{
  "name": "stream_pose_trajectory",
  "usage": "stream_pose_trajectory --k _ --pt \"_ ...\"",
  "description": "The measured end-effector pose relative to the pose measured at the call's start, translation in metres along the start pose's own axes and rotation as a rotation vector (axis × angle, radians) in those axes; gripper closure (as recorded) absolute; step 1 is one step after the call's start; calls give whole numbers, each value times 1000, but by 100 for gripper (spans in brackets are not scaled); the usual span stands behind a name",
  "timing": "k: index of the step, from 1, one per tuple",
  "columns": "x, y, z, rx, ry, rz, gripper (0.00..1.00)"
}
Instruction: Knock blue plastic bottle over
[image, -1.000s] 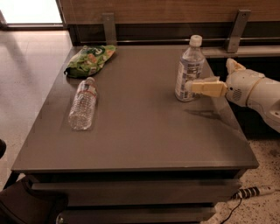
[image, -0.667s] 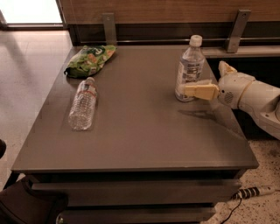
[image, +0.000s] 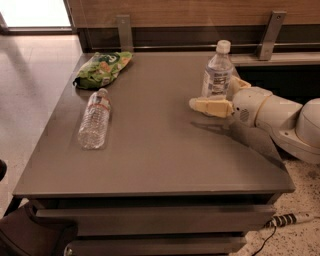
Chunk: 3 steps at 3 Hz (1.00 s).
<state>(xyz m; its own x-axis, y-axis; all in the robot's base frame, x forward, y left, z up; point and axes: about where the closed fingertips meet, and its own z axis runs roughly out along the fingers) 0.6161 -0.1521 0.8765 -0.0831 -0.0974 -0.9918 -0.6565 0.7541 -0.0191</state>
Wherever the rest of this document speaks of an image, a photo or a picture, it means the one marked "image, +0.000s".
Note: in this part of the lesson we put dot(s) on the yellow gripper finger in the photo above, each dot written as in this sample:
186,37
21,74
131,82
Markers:
236,84
217,108

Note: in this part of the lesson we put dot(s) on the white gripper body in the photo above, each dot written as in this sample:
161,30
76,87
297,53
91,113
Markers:
247,106

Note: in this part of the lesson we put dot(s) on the blue label plastic bottle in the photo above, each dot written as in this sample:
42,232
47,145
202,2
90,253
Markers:
218,72

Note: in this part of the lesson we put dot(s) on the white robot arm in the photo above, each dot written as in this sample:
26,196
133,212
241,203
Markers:
294,127

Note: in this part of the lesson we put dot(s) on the clear plastic water bottle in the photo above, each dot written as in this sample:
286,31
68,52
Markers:
94,125

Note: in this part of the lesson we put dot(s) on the grey drawer cabinet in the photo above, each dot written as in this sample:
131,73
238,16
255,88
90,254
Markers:
169,181

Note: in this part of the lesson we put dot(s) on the white power strip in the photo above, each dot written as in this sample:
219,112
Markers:
289,219

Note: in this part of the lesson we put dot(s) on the green chip bag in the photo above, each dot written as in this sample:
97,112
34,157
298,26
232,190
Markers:
101,70

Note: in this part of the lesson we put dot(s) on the right metal wall bracket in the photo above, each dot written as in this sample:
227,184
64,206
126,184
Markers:
272,30

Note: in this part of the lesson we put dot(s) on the metal wall bracket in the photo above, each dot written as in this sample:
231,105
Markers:
125,32
272,30

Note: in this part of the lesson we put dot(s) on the left metal wall bracket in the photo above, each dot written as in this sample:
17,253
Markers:
125,32

